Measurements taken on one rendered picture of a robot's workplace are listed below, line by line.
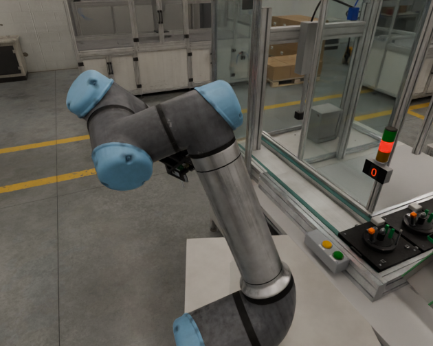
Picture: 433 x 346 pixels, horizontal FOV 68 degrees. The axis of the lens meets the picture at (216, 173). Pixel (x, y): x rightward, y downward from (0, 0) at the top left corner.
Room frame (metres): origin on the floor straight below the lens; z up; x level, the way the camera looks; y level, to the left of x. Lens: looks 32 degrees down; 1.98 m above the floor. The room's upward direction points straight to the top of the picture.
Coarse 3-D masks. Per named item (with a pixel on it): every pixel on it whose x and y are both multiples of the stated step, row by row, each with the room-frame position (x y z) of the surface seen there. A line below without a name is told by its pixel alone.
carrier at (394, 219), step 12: (384, 216) 1.20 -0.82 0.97; (396, 216) 1.20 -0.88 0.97; (408, 216) 1.17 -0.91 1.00; (420, 216) 1.14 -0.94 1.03; (432, 216) 1.14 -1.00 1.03; (396, 228) 1.12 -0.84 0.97; (408, 228) 1.11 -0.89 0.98; (420, 228) 1.10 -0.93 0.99; (432, 228) 1.10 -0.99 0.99; (408, 240) 1.05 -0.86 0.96; (420, 240) 1.04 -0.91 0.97
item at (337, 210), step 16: (272, 176) 1.60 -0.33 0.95; (288, 176) 1.65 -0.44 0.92; (304, 176) 1.64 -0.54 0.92; (320, 176) 1.58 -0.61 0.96; (304, 192) 1.48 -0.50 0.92; (320, 192) 1.48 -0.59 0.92; (336, 192) 1.44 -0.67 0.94; (320, 208) 1.34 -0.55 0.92; (336, 208) 1.34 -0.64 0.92; (352, 208) 1.30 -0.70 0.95; (336, 224) 1.21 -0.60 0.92; (352, 224) 1.21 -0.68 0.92
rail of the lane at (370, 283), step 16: (272, 192) 1.48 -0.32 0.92; (288, 192) 1.42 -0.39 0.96; (288, 208) 1.34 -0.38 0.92; (304, 208) 1.28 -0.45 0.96; (304, 224) 1.21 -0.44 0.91; (320, 224) 1.16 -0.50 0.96; (336, 240) 1.05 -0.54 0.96; (352, 256) 0.96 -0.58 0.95; (352, 272) 0.92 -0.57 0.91; (368, 272) 0.87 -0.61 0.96; (368, 288) 0.83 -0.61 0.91; (384, 288) 0.82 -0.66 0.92
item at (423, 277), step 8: (432, 256) 0.83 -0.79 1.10; (416, 264) 0.82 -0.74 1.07; (424, 264) 0.82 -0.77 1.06; (432, 264) 0.82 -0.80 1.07; (408, 272) 0.81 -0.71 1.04; (416, 272) 0.82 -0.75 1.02; (424, 272) 0.81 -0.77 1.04; (432, 272) 0.79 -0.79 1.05; (408, 280) 0.80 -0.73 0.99; (416, 280) 0.79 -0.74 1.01; (424, 280) 0.78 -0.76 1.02; (432, 280) 0.77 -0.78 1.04; (416, 288) 0.77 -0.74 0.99; (424, 288) 0.76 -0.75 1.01; (432, 288) 0.74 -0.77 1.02; (424, 296) 0.73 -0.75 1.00; (432, 296) 0.72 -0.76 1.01; (432, 304) 0.68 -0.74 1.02
